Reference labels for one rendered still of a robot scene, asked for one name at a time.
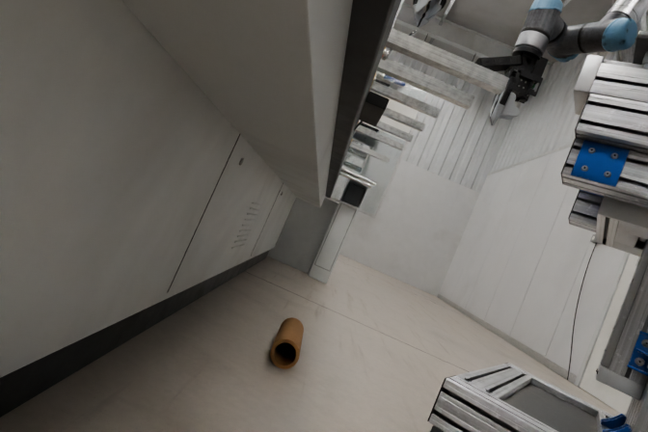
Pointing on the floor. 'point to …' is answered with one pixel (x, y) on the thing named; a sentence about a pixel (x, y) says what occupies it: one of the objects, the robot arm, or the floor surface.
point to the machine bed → (107, 176)
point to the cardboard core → (287, 343)
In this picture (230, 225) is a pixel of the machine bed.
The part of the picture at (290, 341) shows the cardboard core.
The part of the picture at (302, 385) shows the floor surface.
